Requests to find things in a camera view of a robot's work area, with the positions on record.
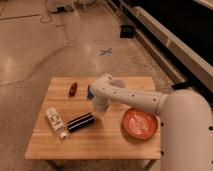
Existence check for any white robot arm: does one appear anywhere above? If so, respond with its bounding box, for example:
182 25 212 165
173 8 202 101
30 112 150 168
90 74 213 171

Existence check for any small red toy car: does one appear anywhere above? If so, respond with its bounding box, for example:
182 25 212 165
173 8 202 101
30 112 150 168
69 82 77 97

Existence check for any black box on floor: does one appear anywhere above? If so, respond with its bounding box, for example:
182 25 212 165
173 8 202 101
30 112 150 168
120 25 134 38

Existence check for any black striped eraser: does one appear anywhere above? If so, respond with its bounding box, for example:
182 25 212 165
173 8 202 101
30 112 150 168
67 113 95 132

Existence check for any white plastic bottle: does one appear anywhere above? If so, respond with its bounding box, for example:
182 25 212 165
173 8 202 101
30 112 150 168
46 107 68 139

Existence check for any white shelf rail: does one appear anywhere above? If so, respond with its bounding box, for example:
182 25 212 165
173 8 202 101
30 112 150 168
105 0 213 93

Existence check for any orange plate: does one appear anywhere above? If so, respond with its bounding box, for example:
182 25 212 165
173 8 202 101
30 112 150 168
122 108 158 140

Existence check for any cable on floor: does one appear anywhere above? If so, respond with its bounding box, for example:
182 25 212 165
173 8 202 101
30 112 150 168
39 0 54 24

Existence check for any blue object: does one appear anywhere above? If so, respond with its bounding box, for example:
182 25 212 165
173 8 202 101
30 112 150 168
87 85 94 100

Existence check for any wooden table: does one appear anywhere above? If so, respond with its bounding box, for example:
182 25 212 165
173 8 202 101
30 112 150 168
25 77 160 160

